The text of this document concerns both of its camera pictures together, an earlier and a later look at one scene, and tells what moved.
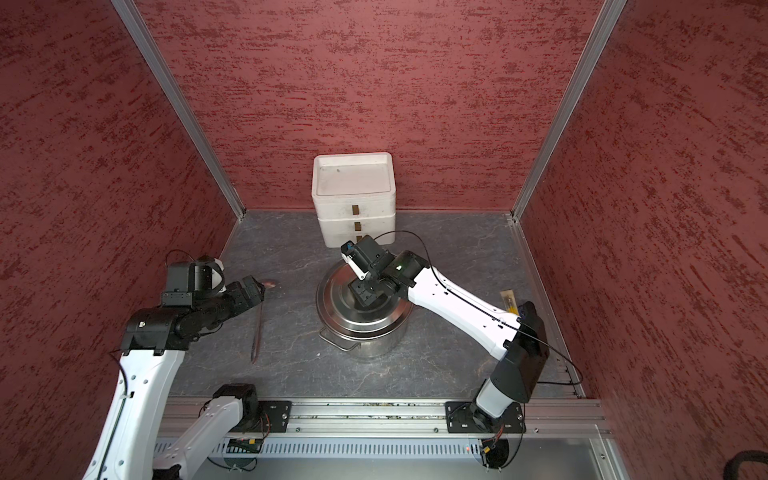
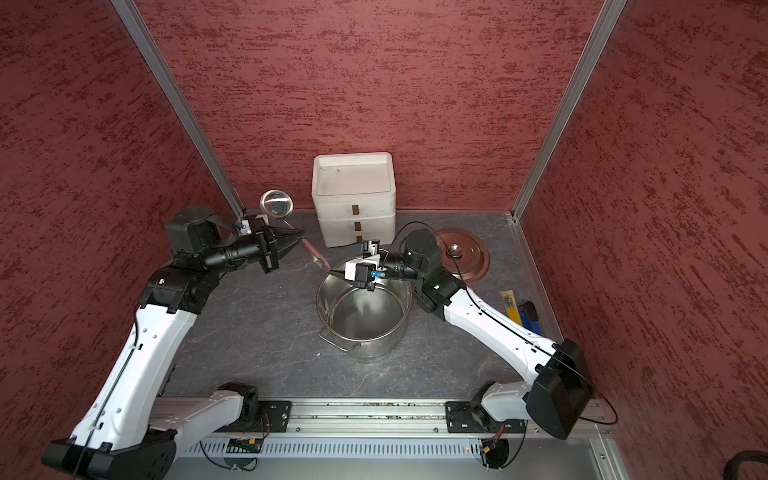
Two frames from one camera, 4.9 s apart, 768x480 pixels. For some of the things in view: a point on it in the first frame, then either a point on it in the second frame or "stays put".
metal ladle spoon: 266,284 to 278,204
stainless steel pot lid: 338,307 to 464,253
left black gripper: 242,303 to 268,239
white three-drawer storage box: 354,194 stays put
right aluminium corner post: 611,12 stays put
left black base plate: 278,413 stays put
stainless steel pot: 370,332 stays put
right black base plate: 459,420 stays put
